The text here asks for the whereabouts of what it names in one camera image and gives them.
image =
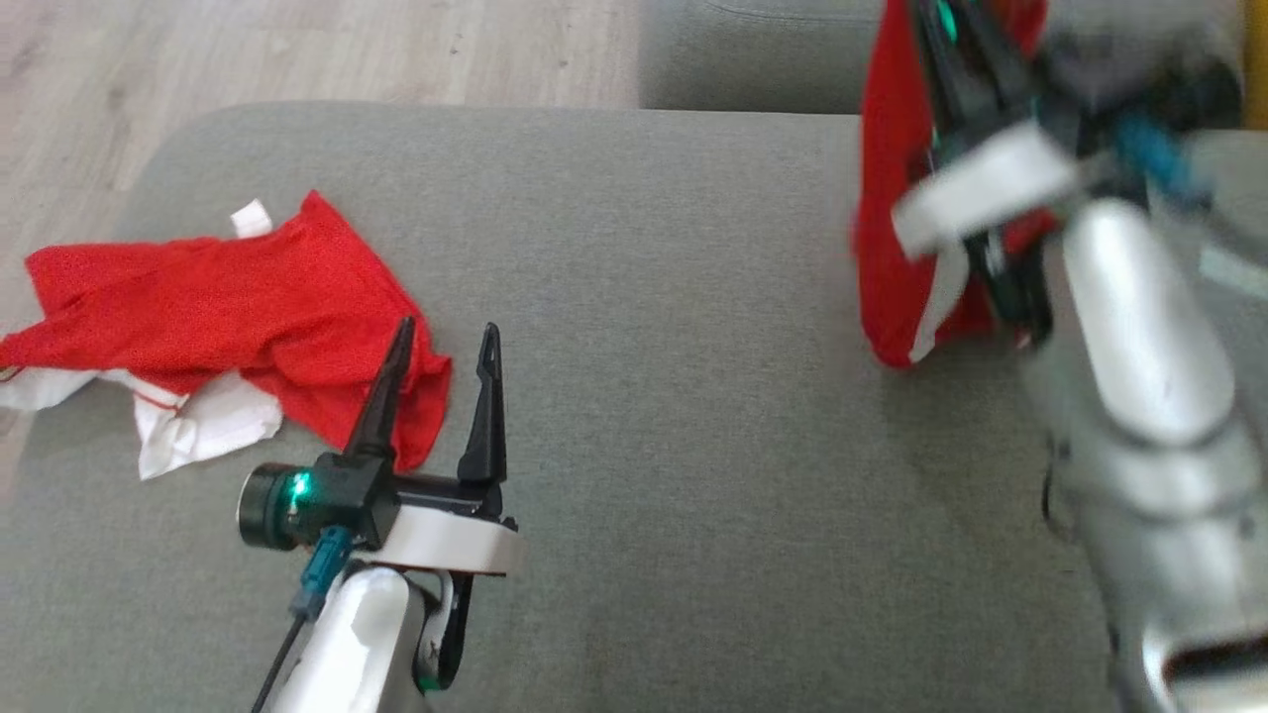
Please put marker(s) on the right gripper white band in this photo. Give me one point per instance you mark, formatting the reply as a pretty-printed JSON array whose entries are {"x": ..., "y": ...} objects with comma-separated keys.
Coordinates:
[{"x": 981, "y": 188}]

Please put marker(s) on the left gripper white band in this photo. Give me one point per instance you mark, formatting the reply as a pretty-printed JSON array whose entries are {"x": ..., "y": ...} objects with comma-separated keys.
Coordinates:
[{"x": 446, "y": 540}]

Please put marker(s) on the red garment white trim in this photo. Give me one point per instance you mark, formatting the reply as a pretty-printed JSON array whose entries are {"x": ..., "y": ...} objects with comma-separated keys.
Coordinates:
[{"x": 892, "y": 198}]

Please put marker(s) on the red white basketball jersey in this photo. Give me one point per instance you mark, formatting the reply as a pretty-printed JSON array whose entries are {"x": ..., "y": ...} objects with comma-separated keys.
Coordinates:
[{"x": 228, "y": 307}]

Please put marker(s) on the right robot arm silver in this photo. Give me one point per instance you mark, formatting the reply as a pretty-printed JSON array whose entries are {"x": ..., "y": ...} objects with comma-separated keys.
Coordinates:
[{"x": 1139, "y": 347}]

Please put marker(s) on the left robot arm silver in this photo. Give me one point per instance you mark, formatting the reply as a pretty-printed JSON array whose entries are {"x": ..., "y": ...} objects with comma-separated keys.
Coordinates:
[{"x": 352, "y": 644}]

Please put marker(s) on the grey sofa side cushion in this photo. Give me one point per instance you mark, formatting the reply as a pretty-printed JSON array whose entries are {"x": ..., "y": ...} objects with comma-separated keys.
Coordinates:
[{"x": 753, "y": 54}]

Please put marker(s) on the grey sofa seat cushion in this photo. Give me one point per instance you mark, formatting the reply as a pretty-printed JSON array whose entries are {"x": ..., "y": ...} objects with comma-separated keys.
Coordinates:
[{"x": 693, "y": 347}]

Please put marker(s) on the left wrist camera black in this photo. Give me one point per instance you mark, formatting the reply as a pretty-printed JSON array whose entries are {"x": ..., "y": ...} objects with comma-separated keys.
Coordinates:
[{"x": 327, "y": 500}]

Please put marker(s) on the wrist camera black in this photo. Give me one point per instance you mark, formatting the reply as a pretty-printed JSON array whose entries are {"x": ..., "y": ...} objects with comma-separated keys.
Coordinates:
[
  {"x": 327, "y": 500},
  {"x": 1129, "y": 79}
]

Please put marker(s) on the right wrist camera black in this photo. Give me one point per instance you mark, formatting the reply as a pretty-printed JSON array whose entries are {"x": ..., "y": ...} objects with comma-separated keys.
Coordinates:
[{"x": 1129, "y": 79}]

